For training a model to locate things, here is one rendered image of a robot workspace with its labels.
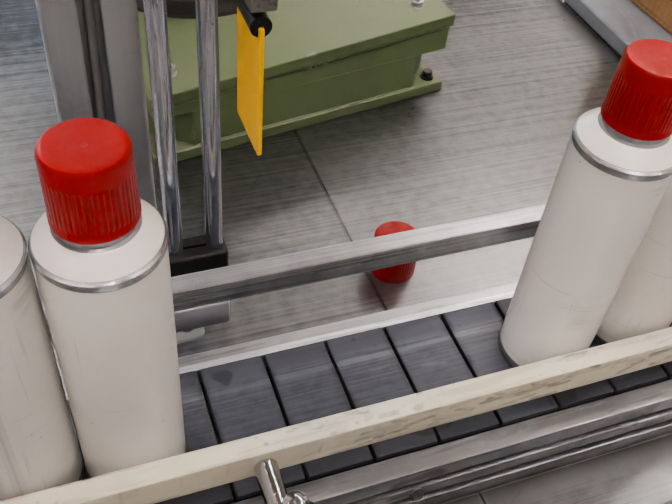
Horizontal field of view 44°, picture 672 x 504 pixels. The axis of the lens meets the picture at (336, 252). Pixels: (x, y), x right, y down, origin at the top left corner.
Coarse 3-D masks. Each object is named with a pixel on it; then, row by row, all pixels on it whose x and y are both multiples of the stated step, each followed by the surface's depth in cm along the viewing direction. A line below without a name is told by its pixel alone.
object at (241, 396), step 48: (384, 336) 50; (432, 336) 50; (480, 336) 50; (192, 384) 46; (240, 384) 47; (288, 384) 47; (336, 384) 47; (384, 384) 47; (432, 384) 48; (624, 384) 49; (192, 432) 44; (240, 432) 44; (432, 432) 45; (480, 432) 47; (240, 480) 42; (288, 480) 43
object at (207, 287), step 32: (448, 224) 45; (480, 224) 45; (512, 224) 46; (288, 256) 42; (320, 256) 43; (352, 256) 43; (384, 256) 44; (416, 256) 45; (192, 288) 40; (224, 288) 41; (256, 288) 42
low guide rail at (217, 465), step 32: (576, 352) 46; (608, 352) 46; (640, 352) 46; (480, 384) 44; (512, 384) 44; (544, 384) 45; (576, 384) 46; (352, 416) 42; (384, 416) 42; (416, 416) 42; (448, 416) 44; (224, 448) 40; (256, 448) 40; (288, 448) 40; (320, 448) 41; (352, 448) 42; (96, 480) 38; (128, 480) 38; (160, 480) 38; (192, 480) 39; (224, 480) 40
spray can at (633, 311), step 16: (656, 224) 44; (656, 240) 44; (640, 256) 45; (656, 256) 45; (640, 272) 46; (656, 272) 45; (624, 288) 47; (640, 288) 47; (656, 288) 46; (624, 304) 48; (640, 304) 47; (656, 304) 47; (608, 320) 49; (624, 320) 48; (640, 320) 48; (656, 320) 48; (608, 336) 50; (624, 336) 49
